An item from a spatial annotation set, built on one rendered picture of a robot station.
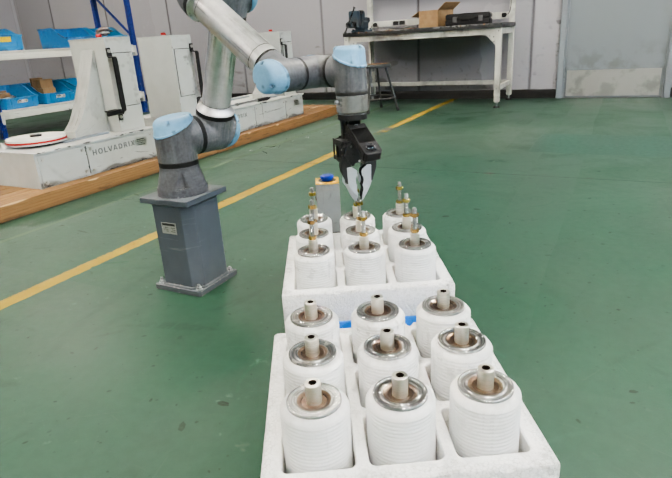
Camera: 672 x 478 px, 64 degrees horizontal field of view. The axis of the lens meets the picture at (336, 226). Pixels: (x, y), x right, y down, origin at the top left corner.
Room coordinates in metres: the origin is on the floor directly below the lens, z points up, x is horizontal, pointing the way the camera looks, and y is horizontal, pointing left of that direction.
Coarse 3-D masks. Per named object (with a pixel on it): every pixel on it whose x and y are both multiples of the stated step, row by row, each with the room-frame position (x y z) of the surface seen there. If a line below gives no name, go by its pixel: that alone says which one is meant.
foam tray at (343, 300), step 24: (336, 240) 1.41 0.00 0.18; (288, 264) 1.26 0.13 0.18; (336, 264) 1.24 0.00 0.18; (288, 288) 1.12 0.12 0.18; (336, 288) 1.10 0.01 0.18; (360, 288) 1.10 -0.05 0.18; (384, 288) 1.09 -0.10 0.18; (408, 288) 1.09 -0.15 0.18; (432, 288) 1.09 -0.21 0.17; (288, 312) 1.08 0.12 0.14; (336, 312) 1.09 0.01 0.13; (408, 312) 1.09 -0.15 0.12
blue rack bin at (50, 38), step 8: (40, 32) 6.24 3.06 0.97; (48, 32) 6.18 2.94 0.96; (56, 32) 6.11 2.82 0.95; (64, 32) 6.56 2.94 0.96; (72, 32) 6.54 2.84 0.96; (80, 32) 6.47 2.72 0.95; (40, 40) 6.28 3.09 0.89; (48, 40) 6.21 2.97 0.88; (56, 40) 6.14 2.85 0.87; (64, 40) 6.08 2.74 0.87; (48, 48) 6.24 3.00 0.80
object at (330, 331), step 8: (288, 320) 0.84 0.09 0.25; (336, 320) 0.84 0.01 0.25; (288, 328) 0.82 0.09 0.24; (296, 328) 0.81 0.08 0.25; (304, 328) 0.81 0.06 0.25; (312, 328) 0.81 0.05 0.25; (320, 328) 0.81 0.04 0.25; (328, 328) 0.81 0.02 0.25; (336, 328) 0.83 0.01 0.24; (288, 336) 0.83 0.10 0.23; (296, 336) 0.81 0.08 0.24; (304, 336) 0.80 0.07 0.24; (320, 336) 0.80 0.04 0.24; (328, 336) 0.81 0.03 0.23; (336, 336) 0.83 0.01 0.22; (288, 344) 0.83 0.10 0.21; (336, 344) 0.82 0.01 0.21
